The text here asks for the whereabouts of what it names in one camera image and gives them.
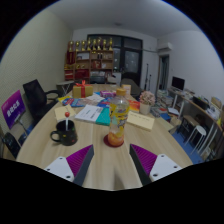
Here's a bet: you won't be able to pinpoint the pile of books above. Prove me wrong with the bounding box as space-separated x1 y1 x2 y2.
154 89 176 118

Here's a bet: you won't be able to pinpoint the pink flowers in white pot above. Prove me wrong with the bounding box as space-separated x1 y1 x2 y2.
138 90 157 116

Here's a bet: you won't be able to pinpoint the brown wooden stool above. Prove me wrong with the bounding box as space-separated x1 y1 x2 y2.
176 114 200 138

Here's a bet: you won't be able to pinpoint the yellow-labelled drink bottle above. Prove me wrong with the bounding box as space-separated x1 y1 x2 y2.
107 87 131 148

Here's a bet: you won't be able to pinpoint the pale yellow envelope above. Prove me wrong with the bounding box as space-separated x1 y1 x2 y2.
126 110 156 132

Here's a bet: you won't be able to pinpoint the red-tipped stirrer stick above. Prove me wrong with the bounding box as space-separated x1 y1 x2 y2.
64 111 71 131

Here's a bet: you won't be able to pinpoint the black computer monitor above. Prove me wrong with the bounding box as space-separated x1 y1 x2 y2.
171 76 186 92

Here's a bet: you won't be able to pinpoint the orange carton box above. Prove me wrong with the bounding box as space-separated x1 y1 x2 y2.
120 83 132 98

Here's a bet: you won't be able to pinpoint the blue book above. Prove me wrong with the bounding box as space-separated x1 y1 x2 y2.
61 97 86 108

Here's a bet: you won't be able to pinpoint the white round stool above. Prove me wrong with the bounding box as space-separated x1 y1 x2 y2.
184 124 208 156

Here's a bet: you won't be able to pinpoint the pink packet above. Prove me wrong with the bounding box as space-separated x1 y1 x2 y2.
99 90 117 99

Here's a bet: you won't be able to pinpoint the grey armchair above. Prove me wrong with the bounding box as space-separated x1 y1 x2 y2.
120 78 143 99

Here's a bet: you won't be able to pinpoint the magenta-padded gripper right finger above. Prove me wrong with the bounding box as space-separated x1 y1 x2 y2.
129 143 184 187

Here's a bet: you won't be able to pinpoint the white air conditioner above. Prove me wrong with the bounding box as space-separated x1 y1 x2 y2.
157 41 174 54

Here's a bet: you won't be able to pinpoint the yellow notepad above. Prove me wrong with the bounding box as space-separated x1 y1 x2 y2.
54 104 77 122

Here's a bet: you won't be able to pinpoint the black office chair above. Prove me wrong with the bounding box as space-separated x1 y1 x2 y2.
22 79 63 121

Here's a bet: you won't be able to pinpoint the orange-red book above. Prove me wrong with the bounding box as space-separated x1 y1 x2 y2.
128 99 141 114

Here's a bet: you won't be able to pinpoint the purple sign board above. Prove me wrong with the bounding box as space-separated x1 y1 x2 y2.
0 89 26 130

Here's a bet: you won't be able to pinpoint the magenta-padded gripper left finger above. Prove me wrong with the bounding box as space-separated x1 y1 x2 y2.
44 144 95 188

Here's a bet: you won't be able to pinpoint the black microphone stand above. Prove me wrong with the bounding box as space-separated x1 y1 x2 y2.
143 63 152 91

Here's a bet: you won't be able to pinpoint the flat round red coaster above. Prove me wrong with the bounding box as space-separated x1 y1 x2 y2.
103 133 125 148

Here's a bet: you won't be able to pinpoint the long wooden desk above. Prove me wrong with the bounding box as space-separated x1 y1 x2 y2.
168 88 224 158

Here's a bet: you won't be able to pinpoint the black dotted mug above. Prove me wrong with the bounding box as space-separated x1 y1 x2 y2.
50 119 79 147

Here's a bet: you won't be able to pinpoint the wooden shelf unit with trophies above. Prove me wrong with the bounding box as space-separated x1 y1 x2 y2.
64 37 115 84

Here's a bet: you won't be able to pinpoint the yellow gift box, red ribbon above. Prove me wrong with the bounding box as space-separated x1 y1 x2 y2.
72 79 94 99

